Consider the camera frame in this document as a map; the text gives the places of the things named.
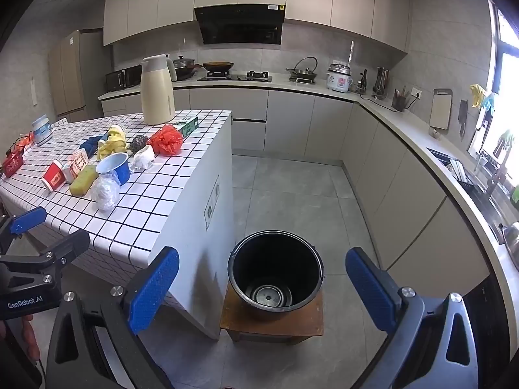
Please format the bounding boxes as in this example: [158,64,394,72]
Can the red plastic bag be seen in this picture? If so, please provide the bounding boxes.
[148,125,184,157]

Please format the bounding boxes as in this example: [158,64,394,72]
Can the steel kitchen faucet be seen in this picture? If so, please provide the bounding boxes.
[474,146,507,195]

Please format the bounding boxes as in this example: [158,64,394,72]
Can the green white carton box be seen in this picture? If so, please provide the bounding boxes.
[170,117,199,138]

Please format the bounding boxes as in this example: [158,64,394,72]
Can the dark utensil holder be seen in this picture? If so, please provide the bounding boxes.
[391,86,411,112]

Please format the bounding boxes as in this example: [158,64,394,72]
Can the black range hood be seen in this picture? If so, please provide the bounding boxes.
[194,3,285,45]

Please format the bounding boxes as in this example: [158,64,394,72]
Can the steel bowl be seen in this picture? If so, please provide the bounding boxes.
[501,222,519,260]

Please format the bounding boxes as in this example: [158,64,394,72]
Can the beige upper cabinets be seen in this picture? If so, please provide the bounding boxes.
[103,0,412,53]

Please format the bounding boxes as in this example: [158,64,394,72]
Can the black gas stove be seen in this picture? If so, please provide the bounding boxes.
[197,71,273,84]

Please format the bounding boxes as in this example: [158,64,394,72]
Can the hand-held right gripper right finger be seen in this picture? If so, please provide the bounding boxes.
[345,246,487,389]

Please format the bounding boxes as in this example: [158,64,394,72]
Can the beige refrigerator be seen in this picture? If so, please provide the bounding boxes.
[48,29,114,124]

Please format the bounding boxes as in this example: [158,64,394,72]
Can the yellow cloth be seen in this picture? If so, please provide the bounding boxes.
[96,127,127,160]

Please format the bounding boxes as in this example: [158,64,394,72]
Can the red paper cup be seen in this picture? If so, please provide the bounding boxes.
[42,160,66,192]

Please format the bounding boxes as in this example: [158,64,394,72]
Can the black built-in oven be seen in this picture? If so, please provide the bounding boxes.
[462,267,519,389]

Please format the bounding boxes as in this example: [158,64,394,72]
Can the black dish rack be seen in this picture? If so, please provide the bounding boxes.
[428,148,487,195]

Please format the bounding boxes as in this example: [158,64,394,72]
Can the blue cloth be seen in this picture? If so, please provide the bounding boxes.
[79,134,107,152]

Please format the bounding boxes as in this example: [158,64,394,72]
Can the black pot with lid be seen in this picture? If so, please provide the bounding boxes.
[172,54,203,82]

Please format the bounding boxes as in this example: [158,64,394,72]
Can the white jar blue label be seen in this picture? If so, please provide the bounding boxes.
[31,114,54,146]

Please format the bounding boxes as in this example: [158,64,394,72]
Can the yellow sponge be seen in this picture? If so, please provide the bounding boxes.
[69,165,100,196]

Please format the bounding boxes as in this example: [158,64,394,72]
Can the person's left hand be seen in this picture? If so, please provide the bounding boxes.
[20,316,41,361]

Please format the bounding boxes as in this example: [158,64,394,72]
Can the white cutting board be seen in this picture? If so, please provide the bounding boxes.
[429,88,453,131]

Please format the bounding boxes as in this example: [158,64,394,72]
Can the beige cabinets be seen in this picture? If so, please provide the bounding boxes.
[101,87,491,292]
[103,0,412,53]

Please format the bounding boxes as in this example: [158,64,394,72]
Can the green hanging cloth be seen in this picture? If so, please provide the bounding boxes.
[492,130,513,159]

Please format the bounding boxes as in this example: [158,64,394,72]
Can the beige lower cabinets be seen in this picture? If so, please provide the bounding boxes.
[101,87,491,292]

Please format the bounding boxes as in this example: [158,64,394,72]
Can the orange white printed carton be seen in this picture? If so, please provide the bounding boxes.
[62,148,90,183]

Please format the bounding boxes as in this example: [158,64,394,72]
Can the black plastic bucket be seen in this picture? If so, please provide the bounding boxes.
[227,230,325,313]

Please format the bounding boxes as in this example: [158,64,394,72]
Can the black microwave oven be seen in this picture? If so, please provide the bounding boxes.
[105,65,143,92]

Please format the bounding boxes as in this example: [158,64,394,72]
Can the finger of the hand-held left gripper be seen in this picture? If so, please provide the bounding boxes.
[0,206,47,254]
[0,229,91,267]

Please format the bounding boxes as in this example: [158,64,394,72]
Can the hanging cleaver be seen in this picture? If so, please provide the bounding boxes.
[458,99,469,136]

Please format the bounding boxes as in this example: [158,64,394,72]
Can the island socket panel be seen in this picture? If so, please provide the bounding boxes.
[203,175,222,231]

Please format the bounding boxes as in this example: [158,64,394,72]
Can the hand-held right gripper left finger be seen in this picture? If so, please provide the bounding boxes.
[45,246,180,389]

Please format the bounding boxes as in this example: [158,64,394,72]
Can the clear plastic bag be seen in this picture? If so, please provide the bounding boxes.
[90,172,121,211]

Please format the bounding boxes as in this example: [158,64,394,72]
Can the white rice cooker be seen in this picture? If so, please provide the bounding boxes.
[326,62,353,93]

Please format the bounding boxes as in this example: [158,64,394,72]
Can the cream thermos jug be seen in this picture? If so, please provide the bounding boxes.
[140,54,178,126]

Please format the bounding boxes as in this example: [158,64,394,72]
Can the blue cup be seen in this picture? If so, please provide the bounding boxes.
[95,152,131,186]

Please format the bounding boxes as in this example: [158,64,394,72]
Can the brown wooden stool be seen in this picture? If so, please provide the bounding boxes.
[220,281,325,345]

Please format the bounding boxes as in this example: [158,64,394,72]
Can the steel sink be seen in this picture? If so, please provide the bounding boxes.
[462,174,519,236]

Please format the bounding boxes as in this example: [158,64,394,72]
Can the white tiled kitchen island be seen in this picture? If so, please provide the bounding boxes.
[0,109,235,341]

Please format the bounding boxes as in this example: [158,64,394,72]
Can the red basket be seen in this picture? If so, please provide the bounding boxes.
[1,148,24,179]

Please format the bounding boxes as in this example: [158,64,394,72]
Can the kitchen window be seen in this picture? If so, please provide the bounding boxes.
[478,0,519,159]

